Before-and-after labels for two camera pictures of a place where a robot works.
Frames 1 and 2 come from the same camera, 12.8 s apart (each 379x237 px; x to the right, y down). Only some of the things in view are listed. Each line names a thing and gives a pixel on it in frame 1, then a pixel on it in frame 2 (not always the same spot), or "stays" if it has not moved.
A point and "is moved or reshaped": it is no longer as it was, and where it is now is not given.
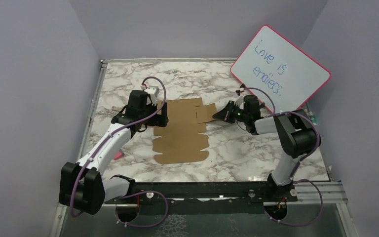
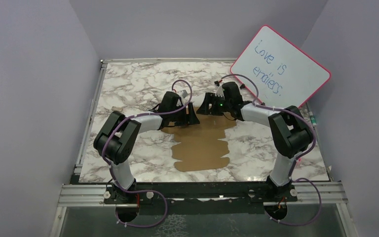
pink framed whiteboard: (284, 76) stays
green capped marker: (312, 118) stays
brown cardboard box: (180, 141) is moved or reshaped
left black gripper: (160, 120) → (189, 119)
